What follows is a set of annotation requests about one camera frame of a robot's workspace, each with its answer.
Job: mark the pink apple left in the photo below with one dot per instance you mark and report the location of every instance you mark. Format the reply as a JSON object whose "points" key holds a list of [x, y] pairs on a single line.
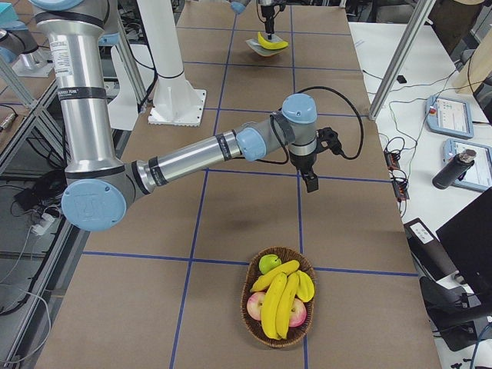
{"points": [[255, 304]]}

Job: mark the wicker fruit basket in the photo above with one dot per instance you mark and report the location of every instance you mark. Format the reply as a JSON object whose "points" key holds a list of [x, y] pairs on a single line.
{"points": [[295, 334]]}

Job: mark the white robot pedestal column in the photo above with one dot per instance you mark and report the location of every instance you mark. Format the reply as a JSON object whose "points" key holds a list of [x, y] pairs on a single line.
{"points": [[175, 101]]}

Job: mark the pink apple right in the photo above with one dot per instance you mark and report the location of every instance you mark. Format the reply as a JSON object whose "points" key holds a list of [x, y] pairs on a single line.
{"points": [[298, 313]]}

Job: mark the grey square plate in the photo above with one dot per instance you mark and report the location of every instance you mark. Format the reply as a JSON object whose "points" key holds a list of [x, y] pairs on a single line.
{"points": [[253, 44]]}

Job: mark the yellow banana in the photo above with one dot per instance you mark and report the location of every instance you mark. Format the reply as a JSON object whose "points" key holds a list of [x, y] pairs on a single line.
{"points": [[265, 280], [285, 304], [271, 42], [270, 306]]}

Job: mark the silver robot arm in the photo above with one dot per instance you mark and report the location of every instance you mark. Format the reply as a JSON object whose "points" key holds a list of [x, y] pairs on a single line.
{"points": [[100, 186], [238, 6]]}

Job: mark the black monitor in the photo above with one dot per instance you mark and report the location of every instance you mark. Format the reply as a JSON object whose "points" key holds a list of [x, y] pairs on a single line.
{"points": [[466, 238]]}

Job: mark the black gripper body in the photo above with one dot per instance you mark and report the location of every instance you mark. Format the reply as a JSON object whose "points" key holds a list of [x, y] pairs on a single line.
{"points": [[302, 163], [267, 14]]}

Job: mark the aluminium frame post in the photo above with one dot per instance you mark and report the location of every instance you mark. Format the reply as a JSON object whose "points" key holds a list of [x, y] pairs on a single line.
{"points": [[417, 20]]}

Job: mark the green apple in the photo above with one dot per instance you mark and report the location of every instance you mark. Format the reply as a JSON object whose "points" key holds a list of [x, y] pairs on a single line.
{"points": [[269, 262]]}

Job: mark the black water bottle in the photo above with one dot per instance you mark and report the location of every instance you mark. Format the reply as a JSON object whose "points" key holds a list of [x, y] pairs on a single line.
{"points": [[454, 169]]}

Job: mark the pink apple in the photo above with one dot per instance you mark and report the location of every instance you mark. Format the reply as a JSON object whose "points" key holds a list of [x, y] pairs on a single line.
{"points": [[298, 313], [255, 304]]}

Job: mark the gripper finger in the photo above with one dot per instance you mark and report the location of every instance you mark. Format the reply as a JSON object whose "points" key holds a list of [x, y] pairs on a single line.
{"points": [[311, 181], [269, 28]]}

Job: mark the far blue teach pendant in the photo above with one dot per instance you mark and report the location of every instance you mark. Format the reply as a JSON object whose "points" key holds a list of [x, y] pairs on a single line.
{"points": [[449, 116]]}

